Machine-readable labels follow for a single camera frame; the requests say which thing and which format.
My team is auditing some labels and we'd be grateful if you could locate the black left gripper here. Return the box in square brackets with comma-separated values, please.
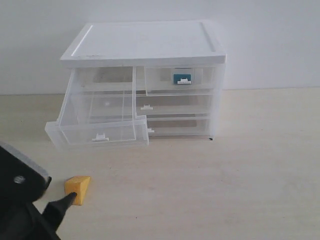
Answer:
[0, 192, 77, 240]

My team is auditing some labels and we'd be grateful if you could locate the yellow wedge sponge block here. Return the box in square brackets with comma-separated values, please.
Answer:
[64, 175, 91, 206]

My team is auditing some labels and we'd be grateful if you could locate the teal bottle with white cap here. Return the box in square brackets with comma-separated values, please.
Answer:
[172, 67, 195, 85]

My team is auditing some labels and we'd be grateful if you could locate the clear middle wide drawer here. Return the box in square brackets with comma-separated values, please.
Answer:
[136, 95, 213, 116]

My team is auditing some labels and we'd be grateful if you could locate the clear wide drawer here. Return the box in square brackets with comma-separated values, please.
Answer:
[136, 95, 213, 116]
[147, 118, 215, 138]

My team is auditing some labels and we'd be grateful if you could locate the white plastic drawer cabinet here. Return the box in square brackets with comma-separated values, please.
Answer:
[60, 20, 227, 140]

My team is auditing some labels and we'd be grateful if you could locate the clear bottom wide drawer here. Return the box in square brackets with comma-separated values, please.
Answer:
[147, 118, 215, 138]

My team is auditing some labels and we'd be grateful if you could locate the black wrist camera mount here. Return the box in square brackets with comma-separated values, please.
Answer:
[0, 142, 52, 203]

